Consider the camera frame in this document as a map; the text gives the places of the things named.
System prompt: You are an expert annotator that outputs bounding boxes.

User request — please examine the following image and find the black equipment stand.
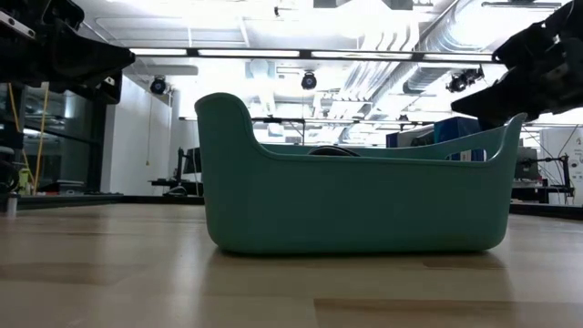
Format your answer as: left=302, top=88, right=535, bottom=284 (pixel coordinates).
left=512, top=153, right=576, bottom=205

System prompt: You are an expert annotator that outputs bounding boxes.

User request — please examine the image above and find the overhead light bar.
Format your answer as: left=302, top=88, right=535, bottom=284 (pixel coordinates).
left=128, top=46, right=496, bottom=64

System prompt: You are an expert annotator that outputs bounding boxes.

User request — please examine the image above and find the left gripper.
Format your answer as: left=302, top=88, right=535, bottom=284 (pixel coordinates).
left=0, top=0, right=137, bottom=106

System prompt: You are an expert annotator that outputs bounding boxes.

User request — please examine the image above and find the yellow cord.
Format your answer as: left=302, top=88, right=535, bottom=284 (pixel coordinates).
left=6, top=81, right=34, bottom=184
left=33, top=83, right=51, bottom=196

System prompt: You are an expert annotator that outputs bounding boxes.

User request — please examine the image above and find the blue DualShock controller box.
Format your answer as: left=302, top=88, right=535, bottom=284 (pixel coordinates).
left=433, top=116, right=486, bottom=162

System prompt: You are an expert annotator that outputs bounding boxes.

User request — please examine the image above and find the small grey post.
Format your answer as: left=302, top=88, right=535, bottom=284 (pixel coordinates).
left=4, top=190, right=20, bottom=218

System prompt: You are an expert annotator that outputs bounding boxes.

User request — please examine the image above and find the black frame table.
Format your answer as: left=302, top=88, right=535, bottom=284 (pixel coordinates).
left=250, top=116, right=307, bottom=145

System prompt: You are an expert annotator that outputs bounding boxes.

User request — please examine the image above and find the grey storage bin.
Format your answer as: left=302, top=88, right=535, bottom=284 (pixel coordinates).
left=56, top=179, right=86, bottom=195

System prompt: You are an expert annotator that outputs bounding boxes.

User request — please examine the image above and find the yellow green object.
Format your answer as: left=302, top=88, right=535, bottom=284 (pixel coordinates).
left=17, top=167, right=34, bottom=195

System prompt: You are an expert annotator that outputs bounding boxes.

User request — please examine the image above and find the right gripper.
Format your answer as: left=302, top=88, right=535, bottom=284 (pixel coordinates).
left=450, top=37, right=583, bottom=131

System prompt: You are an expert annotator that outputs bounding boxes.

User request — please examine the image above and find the black cable with red strap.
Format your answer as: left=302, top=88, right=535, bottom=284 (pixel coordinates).
left=306, top=145, right=362, bottom=158

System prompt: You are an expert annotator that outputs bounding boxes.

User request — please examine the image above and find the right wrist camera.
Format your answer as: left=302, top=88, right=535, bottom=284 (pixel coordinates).
left=491, top=19, right=564, bottom=70

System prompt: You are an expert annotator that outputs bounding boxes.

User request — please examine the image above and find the black ceiling camera fixture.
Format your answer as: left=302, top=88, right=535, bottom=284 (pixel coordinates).
left=445, top=67, right=486, bottom=94

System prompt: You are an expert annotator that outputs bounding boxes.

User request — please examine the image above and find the teal plastic basket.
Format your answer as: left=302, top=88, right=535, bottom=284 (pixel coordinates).
left=194, top=91, right=528, bottom=255

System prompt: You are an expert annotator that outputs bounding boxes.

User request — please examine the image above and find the black monitor on stand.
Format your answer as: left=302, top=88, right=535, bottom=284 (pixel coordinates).
left=175, top=146, right=204, bottom=184

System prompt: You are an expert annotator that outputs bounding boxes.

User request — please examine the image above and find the black aluminium table frame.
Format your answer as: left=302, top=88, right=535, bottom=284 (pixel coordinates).
left=0, top=193, right=583, bottom=222

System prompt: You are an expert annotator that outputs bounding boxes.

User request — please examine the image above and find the black round ceiling fixture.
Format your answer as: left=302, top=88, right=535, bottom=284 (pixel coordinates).
left=300, top=70, right=319, bottom=91
left=149, top=75, right=169, bottom=97

